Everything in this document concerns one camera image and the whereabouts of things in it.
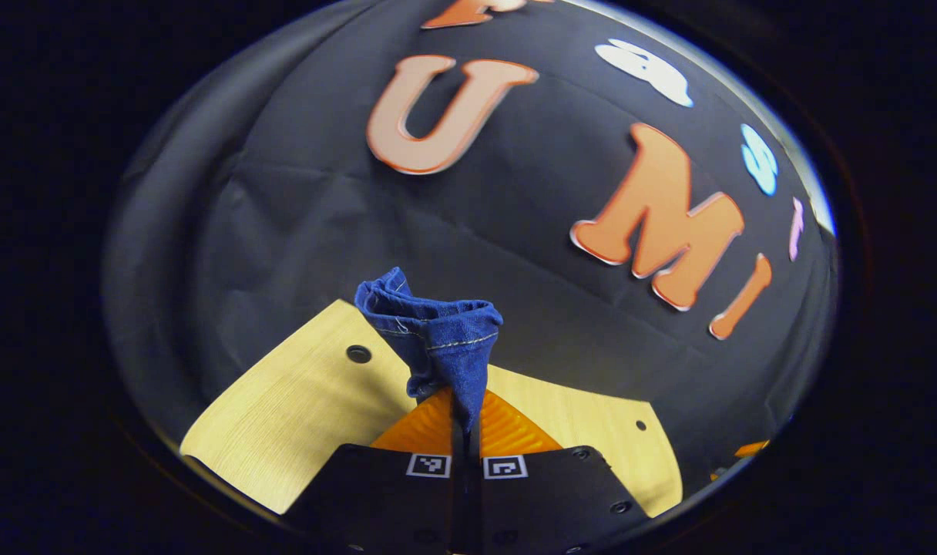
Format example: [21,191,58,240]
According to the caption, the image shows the blue denim jeans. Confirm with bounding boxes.
[354,267,505,436]

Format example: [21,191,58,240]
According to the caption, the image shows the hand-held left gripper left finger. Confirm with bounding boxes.
[284,385,468,555]

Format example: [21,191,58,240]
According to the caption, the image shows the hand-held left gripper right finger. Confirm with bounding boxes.
[466,388,652,555]

